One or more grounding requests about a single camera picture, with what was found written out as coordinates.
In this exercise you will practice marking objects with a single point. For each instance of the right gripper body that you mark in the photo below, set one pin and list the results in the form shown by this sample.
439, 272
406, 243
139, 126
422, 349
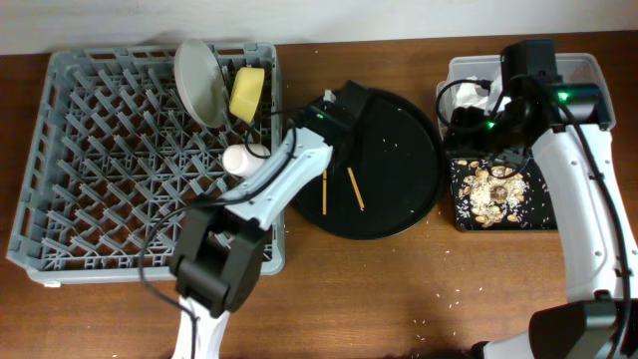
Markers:
493, 140

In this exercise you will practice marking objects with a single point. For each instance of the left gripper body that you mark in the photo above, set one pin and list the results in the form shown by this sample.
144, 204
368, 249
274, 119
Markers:
356, 149

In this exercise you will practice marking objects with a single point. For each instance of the wooden chopstick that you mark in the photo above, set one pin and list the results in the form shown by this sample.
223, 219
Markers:
356, 189
324, 192

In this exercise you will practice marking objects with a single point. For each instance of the white paper napkin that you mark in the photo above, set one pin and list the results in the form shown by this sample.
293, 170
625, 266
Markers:
471, 95

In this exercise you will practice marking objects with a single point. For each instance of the food scraps with rice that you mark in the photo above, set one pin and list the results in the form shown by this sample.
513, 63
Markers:
493, 194

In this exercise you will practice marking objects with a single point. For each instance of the pink plastic cup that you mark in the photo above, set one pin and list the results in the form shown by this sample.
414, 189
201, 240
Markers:
243, 161

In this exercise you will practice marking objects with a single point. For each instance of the yellow plastic bowl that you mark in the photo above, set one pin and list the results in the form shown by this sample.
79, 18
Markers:
246, 93

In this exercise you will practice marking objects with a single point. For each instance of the grey round plate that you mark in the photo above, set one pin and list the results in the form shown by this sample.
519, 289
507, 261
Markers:
200, 83

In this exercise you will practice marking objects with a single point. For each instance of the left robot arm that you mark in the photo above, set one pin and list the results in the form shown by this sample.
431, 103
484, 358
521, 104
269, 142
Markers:
219, 253

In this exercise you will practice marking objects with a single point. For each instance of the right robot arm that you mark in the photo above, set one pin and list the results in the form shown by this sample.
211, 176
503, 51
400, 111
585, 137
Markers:
531, 103

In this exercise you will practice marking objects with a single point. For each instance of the clear plastic waste bin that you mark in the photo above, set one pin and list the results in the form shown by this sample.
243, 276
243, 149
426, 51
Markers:
574, 68

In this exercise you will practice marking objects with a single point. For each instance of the grey plastic dishwasher rack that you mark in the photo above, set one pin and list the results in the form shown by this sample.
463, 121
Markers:
115, 156

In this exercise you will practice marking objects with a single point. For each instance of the round black serving tray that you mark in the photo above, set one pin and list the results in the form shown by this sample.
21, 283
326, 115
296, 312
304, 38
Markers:
401, 175

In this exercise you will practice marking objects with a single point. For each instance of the black rectangular tray bin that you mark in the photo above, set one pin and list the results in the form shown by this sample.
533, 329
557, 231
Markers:
463, 219

